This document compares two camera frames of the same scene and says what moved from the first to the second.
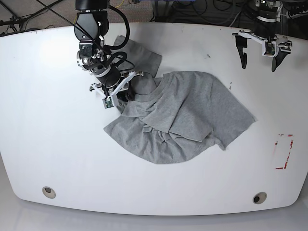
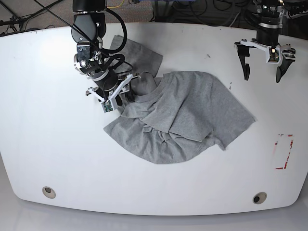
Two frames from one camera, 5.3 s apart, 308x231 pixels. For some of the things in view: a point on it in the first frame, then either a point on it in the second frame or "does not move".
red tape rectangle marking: [290, 147] does not move
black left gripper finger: [241, 43] -> [243, 51]
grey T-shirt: [170, 117] does not move
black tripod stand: [17, 23] does not move
